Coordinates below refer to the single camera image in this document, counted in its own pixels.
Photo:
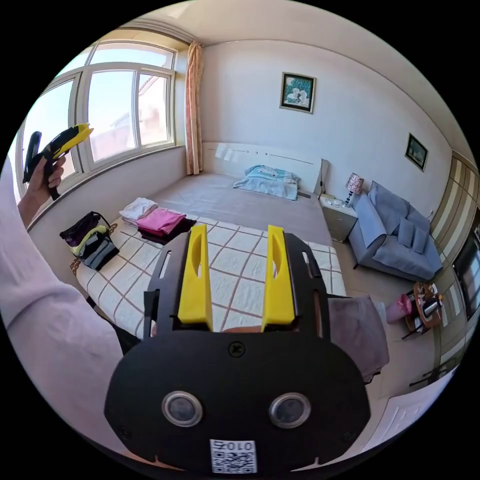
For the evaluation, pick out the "person's body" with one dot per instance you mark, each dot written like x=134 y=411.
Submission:
x=48 y=318

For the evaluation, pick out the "pile of white pink clothes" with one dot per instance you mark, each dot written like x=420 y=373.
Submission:
x=159 y=221

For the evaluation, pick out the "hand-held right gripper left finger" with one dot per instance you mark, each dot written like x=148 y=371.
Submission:
x=195 y=277

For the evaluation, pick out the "bed with checked quilt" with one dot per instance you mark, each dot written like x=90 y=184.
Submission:
x=240 y=210

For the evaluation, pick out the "window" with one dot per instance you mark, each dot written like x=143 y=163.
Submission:
x=112 y=108

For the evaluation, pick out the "person's left forearm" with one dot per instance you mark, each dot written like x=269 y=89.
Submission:
x=30 y=208

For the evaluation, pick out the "beige patterned curtain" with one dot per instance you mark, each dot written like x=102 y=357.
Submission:
x=194 y=108

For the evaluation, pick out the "person's left hand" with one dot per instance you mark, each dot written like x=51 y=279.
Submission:
x=39 y=185

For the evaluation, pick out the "small dark framed picture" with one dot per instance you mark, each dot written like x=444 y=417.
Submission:
x=416 y=152

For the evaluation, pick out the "striped cupboard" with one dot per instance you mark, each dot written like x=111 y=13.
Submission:
x=455 y=202

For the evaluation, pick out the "grey nightstand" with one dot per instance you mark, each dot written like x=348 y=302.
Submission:
x=339 y=219

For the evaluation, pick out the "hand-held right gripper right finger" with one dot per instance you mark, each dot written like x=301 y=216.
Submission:
x=279 y=285

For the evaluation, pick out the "pink bag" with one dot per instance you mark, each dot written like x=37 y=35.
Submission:
x=396 y=307

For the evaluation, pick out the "pile of dark yellow clothes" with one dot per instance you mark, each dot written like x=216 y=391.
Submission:
x=92 y=243

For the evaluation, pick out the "light blue printed pillow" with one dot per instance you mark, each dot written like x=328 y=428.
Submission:
x=268 y=182

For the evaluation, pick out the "table lamp with patterned shade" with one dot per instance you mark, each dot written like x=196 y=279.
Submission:
x=353 y=187

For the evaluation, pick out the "person's right hand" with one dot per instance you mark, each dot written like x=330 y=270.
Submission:
x=242 y=329

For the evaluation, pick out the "mauve cloth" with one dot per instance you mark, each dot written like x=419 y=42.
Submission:
x=356 y=333

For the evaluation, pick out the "framed flower picture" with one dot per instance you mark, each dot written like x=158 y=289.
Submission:
x=297 y=92

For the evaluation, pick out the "small round wooden table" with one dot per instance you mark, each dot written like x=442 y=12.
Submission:
x=425 y=307

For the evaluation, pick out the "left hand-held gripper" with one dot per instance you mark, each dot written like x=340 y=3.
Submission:
x=50 y=165

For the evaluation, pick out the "television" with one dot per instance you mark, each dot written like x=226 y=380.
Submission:
x=468 y=273

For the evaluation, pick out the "blue-grey sofa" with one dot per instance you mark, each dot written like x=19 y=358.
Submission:
x=397 y=236

